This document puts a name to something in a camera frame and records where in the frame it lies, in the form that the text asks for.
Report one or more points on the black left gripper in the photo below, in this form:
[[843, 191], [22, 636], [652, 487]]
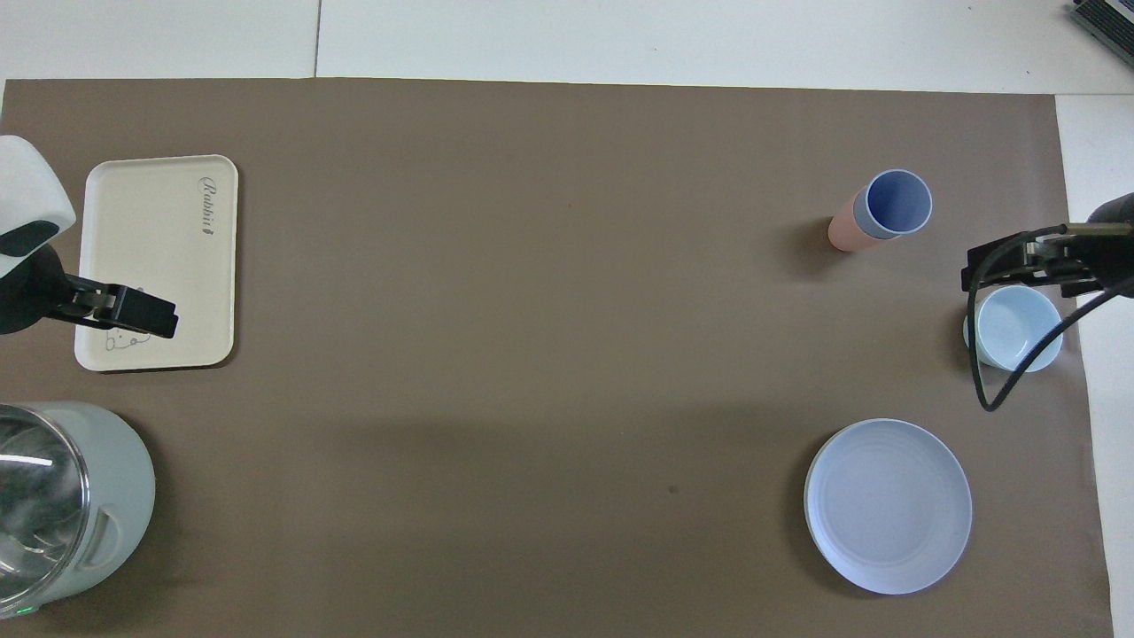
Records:
[[27, 292]]

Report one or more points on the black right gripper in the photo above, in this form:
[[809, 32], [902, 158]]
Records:
[[1116, 244]]

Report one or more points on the blue plastic cup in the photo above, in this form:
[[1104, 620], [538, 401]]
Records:
[[899, 202]]

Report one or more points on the pink plastic cup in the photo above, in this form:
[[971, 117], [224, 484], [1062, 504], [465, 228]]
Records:
[[844, 230]]

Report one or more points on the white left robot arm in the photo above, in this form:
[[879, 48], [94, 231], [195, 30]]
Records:
[[27, 186]]

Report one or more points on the cream rabbit print tray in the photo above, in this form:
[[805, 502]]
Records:
[[151, 230]]

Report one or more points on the light blue bowl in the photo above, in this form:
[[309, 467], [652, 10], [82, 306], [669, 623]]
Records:
[[1014, 332]]

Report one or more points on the pale green electric pot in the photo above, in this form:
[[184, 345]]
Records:
[[124, 496]]

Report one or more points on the glass pot lid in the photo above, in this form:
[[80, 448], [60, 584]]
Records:
[[35, 496]]

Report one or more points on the grey laptop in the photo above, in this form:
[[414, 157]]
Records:
[[1112, 22]]

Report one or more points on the periwinkle blue plate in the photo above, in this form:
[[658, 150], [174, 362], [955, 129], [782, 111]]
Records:
[[886, 505]]

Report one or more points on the brown table mat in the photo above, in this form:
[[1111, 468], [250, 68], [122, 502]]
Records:
[[532, 354]]

